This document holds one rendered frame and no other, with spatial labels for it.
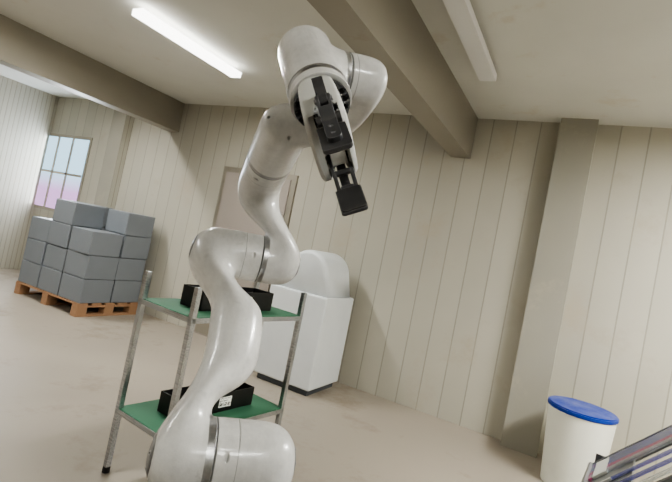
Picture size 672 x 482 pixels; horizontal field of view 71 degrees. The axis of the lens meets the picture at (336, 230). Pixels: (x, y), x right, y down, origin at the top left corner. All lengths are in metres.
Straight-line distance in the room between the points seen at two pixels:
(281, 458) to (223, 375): 0.16
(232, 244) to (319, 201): 4.56
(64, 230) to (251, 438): 6.09
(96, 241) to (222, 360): 5.57
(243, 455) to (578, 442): 3.49
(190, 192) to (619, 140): 5.02
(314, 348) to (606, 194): 2.96
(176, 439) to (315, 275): 3.84
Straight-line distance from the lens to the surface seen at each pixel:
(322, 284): 4.54
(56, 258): 6.87
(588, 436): 4.12
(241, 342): 0.88
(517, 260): 4.77
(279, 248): 0.98
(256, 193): 0.97
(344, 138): 0.49
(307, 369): 4.62
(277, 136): 0.81
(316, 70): 0.64
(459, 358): 4.89
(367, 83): 0.71
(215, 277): 0.93
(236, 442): 0.82
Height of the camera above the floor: 1.44
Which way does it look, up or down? 2 degrees up
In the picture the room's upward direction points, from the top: 11 degrees clockwise
